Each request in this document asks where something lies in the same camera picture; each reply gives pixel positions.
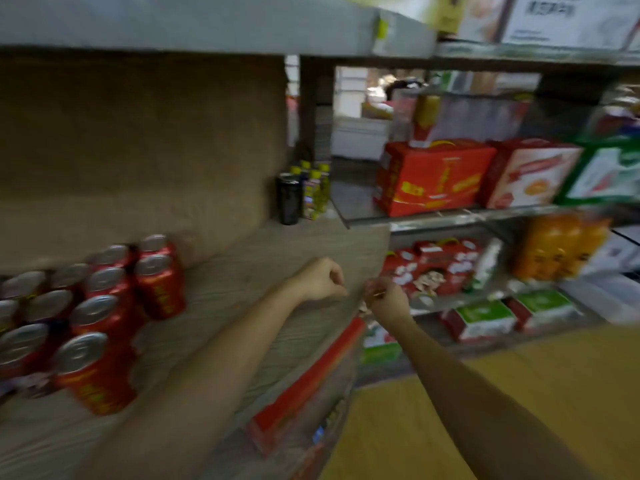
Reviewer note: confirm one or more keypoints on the small green-top box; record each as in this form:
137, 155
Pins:
380, 344
480, 319
542, 309

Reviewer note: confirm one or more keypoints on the white slim bottle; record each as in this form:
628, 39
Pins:
485, 264

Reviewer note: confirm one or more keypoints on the black can by column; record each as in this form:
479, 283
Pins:
289, 199

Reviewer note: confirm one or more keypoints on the yellow green bottle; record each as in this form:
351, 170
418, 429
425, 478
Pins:
315, 192

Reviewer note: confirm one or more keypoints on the round wooden shelf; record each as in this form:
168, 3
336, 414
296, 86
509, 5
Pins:
225, 269

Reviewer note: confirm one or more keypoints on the white grey-print box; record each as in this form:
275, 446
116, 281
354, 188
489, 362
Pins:
565, 19

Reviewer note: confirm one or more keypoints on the person's right hand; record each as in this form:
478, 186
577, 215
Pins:
387, 302

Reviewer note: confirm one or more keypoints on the red yellow-print carton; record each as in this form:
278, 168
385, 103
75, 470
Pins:
435, 177

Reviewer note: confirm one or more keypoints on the yellow red tall pack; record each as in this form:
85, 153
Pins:
425, 117

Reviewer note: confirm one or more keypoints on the dark price tag strip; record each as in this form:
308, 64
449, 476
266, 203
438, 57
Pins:
318, 434

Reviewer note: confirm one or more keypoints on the block of red slim cans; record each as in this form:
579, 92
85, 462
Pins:
95, 374

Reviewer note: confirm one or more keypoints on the white red-print carton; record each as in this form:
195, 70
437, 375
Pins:
530, 174

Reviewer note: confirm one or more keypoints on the stack of white blue boxes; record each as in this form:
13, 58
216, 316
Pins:
620, 244

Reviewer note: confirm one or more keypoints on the person's right forearm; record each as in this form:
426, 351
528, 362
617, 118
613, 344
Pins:
475, 409

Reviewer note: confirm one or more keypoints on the gold brown box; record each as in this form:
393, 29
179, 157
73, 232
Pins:
620, 114

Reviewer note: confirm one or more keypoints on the pack of orange bottles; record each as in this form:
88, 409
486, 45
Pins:
560, 247

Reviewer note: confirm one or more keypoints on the person's left hand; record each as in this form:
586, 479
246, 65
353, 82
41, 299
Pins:
320, 282

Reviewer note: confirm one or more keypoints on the person's left forearm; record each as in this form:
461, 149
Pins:
200, 384

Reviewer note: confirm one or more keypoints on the large green white carton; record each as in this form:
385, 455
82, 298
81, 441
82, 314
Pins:
605, 174

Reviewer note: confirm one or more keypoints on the stack of white plastic packs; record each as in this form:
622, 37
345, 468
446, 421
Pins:
605, 294

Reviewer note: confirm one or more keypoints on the red porridge print carton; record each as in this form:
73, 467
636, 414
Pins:
310, 464

